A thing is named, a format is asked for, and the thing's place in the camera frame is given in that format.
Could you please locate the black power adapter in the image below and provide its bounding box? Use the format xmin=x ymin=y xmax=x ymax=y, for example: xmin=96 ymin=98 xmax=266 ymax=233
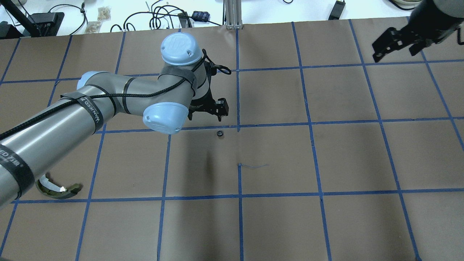
xmin=328 ymin=0 xmax=346 ymax=20

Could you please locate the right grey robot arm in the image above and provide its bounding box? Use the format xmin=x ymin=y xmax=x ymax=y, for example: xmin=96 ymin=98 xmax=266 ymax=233
xmin=372 ymin=0 xmax=464 ymax=63

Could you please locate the aluminium frame post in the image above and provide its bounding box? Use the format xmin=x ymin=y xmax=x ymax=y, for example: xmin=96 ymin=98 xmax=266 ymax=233
xmin=223 ymin=0 xmax=243 ymax=30

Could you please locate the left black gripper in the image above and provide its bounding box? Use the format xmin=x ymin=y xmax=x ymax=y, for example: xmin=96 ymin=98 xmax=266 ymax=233
xmin=188 ymin=92 xmax=229 ymax=122

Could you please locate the olive curved brake shoe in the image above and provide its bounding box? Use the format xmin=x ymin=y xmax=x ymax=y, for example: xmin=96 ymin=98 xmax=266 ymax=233
xmin=35 ymin=175 xmax=82 ymax=199

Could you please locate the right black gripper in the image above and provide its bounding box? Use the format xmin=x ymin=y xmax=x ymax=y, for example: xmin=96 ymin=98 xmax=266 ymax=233
xmin=372 ymin=25 xmax=453 ymax=63

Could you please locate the black camera stand base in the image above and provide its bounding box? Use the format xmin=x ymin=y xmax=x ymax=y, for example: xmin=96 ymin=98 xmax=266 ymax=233
xmin=0 ymin=12 xmax=65 ymax=40

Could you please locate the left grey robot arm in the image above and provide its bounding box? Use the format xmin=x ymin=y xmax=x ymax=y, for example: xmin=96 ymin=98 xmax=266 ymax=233
xmin=1 ymin=32 xmax=232 ymax=208

